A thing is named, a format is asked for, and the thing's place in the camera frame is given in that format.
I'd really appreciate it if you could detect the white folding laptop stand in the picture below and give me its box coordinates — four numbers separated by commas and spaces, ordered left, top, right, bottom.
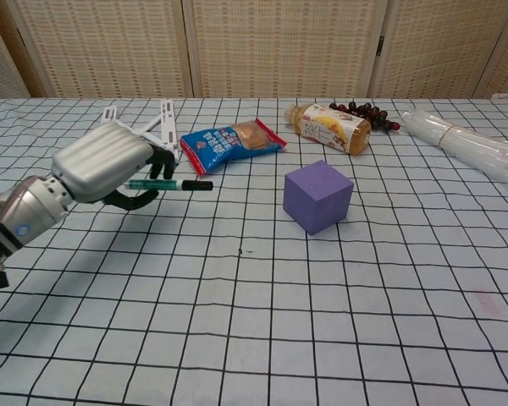
101, 98, 182, 164

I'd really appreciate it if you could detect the yellow tea drink bottle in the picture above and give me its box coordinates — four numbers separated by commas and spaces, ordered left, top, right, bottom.
284, 102, 373, 156

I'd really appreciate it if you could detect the dark red grape bunch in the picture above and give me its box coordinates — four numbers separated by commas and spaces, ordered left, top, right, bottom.
328, 100, 401, 133

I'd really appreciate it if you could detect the woven folding screen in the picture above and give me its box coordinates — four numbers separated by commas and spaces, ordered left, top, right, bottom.
0, 0, 508, 101

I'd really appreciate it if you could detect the green black marker pen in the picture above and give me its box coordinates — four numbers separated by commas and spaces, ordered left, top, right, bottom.
122, 178, 215, 192

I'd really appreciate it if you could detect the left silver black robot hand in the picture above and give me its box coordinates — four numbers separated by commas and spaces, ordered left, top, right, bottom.
50, 123, 179, 211

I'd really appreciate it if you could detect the purple foam cube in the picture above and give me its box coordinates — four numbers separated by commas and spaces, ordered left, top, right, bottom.
283, 159, 356, 236

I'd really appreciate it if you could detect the white black checkered tablecloth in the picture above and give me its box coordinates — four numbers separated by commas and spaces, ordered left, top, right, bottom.
0, 93, 508, 406

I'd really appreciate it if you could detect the blue biscuit snack bag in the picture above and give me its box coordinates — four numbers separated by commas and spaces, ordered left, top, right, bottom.
179, 117, 289, 178

